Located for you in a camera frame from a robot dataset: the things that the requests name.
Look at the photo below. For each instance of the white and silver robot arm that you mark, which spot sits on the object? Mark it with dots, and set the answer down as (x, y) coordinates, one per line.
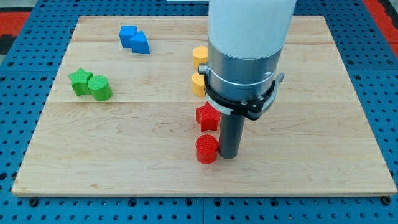
(245, 41)

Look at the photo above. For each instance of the red star block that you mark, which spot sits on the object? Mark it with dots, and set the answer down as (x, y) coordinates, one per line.
(207, 117)

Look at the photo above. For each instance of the yellow rounded block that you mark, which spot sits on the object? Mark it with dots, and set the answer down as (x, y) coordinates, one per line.
(197, 82)

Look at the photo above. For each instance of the red cylinder block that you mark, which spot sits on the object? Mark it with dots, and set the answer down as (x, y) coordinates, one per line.
(206, 149)

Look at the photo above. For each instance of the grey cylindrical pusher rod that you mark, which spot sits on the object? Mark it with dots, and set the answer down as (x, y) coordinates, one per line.
(231, 128)

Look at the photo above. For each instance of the yellow hexagon block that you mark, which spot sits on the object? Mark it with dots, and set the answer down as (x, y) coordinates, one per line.
(200, 56)

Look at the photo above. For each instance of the light wooden board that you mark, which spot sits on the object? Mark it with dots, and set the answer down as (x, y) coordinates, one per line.
(314, 141)

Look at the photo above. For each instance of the blue triangular block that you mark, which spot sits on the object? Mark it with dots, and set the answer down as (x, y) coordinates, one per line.
(139, 43)

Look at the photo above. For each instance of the green cylinder block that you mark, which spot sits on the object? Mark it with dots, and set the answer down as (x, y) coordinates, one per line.
(99, 88)

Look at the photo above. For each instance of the blue cube block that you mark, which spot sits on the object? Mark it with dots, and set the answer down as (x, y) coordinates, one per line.
(125, 33)

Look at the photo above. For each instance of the green star block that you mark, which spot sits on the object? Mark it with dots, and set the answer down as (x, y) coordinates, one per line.
(79, 81)

